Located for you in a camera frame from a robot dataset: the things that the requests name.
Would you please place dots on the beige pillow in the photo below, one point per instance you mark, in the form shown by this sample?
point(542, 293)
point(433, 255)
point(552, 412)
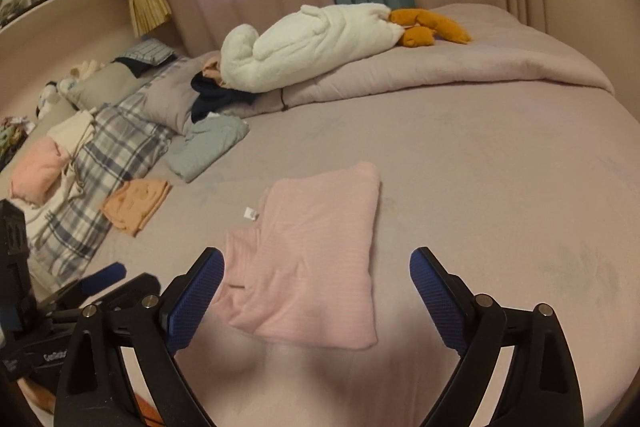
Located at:
point(100, 82)

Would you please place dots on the pink folded garment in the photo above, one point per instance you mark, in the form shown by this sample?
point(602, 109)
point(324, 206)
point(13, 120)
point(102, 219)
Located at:
point(37, 169)

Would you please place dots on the orange printed folded garment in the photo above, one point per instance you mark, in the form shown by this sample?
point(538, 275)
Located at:
point(135, 204)

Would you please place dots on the grey-blue folded garment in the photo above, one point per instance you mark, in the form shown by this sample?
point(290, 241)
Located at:
point(205, 147)

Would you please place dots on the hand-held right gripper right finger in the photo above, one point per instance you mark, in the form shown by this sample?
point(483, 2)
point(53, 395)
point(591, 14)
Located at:
point(432, 292)

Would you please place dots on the peach garment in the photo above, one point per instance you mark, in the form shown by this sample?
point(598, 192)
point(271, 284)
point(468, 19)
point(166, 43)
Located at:
point(212, 68)

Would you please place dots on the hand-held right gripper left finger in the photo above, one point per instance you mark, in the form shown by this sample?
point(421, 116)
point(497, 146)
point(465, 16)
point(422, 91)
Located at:
point(197, 297)

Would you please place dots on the white goose plush toy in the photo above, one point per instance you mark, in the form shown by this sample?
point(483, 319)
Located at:
point(310, 42)

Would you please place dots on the dark navy garment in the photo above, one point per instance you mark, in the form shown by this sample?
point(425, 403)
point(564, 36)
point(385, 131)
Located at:
point(210, 102)

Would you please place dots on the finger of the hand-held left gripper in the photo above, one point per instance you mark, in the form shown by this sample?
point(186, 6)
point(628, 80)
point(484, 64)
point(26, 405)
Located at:
point(132, 286)
point(105, 277)

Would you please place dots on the plaid pillow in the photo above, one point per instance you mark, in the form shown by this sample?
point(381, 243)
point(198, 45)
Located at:
point(100, 167)

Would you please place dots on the cream garment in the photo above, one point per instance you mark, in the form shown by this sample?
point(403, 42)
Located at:
point(72, 129)

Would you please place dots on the colourful printed cloth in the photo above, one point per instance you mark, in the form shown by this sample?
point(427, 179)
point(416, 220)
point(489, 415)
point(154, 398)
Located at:
point(11, 138)

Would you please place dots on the pink striped small garment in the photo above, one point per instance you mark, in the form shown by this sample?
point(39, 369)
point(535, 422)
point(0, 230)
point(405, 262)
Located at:
point(310, 257)

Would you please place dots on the blue striped pillow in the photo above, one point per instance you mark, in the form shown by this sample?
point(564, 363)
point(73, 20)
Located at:
point(147, 52)

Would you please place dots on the pink comforter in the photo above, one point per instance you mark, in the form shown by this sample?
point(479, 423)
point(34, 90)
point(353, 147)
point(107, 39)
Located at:
point(450, 67)

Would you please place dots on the pink bed sheet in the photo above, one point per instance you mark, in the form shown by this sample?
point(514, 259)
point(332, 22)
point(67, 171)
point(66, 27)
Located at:
point(500, 207)

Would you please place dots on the small white plush toy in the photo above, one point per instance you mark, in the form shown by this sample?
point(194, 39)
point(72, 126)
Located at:
point(50, 96)

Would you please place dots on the yellow paper bag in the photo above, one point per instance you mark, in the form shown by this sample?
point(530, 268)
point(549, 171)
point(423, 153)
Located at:
point(147, 2)

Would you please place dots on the grey pillow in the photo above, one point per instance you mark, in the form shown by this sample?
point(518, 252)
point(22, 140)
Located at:
point(167, 102)

